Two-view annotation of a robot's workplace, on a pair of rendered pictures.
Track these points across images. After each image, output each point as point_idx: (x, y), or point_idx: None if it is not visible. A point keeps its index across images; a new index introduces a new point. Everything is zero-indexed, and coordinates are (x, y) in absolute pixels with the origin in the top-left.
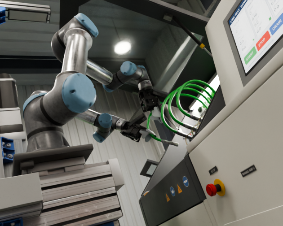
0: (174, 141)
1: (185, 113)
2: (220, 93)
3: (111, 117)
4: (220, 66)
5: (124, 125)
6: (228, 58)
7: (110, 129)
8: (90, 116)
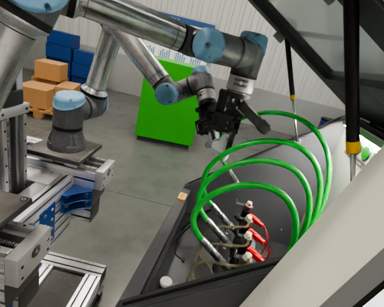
0: (275, 151)
1: (194, 233)
2: (253, 284)
3: (172, 96)
4: (295, 262)
5: (203, 105)
6: (300, 297)
7: (181, 99)
8: (149, 77)
